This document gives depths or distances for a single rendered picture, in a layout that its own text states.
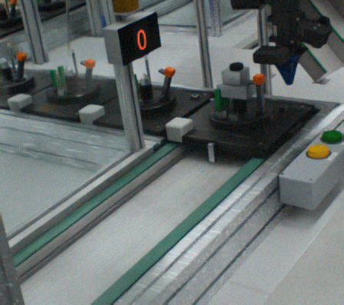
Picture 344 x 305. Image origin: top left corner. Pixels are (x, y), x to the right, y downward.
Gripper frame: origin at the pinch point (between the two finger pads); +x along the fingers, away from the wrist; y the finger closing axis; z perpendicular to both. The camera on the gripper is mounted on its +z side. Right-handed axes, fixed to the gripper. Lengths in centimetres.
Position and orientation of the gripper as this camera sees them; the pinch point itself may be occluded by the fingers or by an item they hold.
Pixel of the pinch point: (289, 68)
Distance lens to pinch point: 135.9
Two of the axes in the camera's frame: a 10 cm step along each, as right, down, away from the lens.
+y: 5.6, -4.1, 7.2
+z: 8.2, 1.4, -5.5
